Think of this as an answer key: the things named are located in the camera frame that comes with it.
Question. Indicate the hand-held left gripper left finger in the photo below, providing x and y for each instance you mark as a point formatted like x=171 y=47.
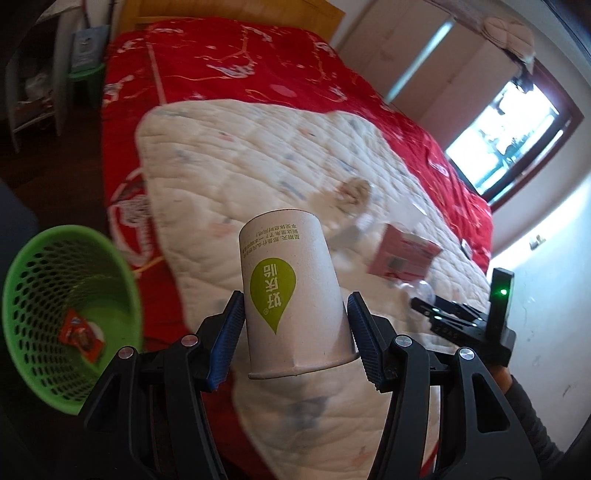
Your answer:
x=226 y=341

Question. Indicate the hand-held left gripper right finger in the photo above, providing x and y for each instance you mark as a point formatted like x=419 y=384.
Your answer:
x=364 y=341

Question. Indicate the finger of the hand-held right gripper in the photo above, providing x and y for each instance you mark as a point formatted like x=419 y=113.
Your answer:
x=443 y=308
x=457 y=332

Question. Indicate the clear plastic bottle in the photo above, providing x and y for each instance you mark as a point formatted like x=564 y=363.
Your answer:
x=422 y=293

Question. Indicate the pink cardboard box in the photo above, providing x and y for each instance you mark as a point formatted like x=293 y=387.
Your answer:
x=401 y=251

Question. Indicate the white paper cup green logo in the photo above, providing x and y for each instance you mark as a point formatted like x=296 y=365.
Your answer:
x=295 y=277

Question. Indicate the green plastic mesh basket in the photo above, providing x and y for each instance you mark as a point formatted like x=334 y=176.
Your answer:
x=32 y=369

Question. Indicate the person's right forearm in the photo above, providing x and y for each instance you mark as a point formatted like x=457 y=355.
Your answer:
x=531 y=415

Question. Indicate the red snack wrapper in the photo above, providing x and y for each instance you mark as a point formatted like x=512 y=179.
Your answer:
x=81 y=334

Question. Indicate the crumpled white tissue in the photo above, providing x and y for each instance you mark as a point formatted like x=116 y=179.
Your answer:
x=353 y=191

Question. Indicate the white quilted blanket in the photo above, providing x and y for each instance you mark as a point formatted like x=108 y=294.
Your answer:
x=254 y=152

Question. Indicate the dark blue cloth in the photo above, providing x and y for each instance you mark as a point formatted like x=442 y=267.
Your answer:
x=16 y=230

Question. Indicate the white wardrobe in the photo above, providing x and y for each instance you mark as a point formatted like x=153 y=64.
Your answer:
x=392 y=55

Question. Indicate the red printed bed cover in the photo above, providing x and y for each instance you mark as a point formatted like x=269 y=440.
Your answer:
x=231 y=69

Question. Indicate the beige cushion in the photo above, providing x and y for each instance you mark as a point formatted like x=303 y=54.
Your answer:
x=508 y=37

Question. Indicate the green plastic stool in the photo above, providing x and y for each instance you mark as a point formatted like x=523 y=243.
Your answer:
x=87 y=74

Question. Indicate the white plastic bag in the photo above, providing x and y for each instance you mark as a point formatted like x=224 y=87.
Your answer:
x=37 y=85

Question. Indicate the white shelf desk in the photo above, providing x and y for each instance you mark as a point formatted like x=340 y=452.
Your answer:
x=60 y=69

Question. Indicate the blue bag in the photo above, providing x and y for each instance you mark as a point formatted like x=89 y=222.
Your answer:
x=90 y=46

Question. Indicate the wooden headboard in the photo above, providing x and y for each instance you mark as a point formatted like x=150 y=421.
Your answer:
x=277 y=14

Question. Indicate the wall socket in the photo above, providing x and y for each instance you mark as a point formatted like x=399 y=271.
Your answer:
x=536 y=241

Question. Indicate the window with dark frame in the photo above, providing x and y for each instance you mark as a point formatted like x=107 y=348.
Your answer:
x=508 y=134

